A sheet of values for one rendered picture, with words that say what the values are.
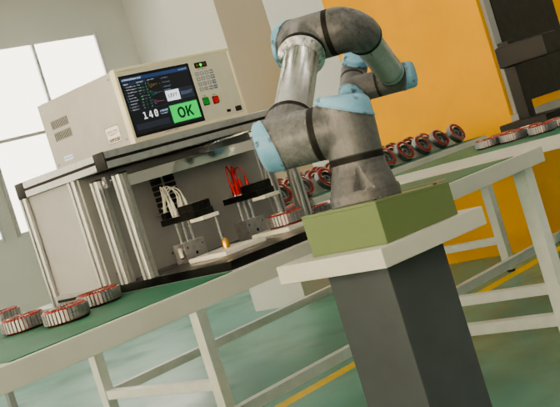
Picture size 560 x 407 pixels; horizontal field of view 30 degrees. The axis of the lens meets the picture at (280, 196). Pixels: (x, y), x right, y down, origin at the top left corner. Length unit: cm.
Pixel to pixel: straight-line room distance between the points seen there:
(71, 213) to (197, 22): 424
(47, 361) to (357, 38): 106
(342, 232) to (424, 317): 24
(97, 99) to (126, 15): 835
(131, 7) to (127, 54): 49
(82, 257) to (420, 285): 109
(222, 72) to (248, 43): 392
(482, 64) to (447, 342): 418
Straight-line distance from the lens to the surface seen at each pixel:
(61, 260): 298
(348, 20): 253
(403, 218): 207
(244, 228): 299
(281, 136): 219
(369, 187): 214
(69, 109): 300
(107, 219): 277
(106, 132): 289
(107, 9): 1111
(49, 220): 298
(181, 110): 292
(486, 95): 628
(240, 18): 699
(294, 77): 237
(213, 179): 311
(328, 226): 213
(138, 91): 285
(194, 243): 285
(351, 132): 215
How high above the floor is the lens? 97
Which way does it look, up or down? 2 degrees down
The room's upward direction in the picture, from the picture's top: 17 degrees counter-clockwise
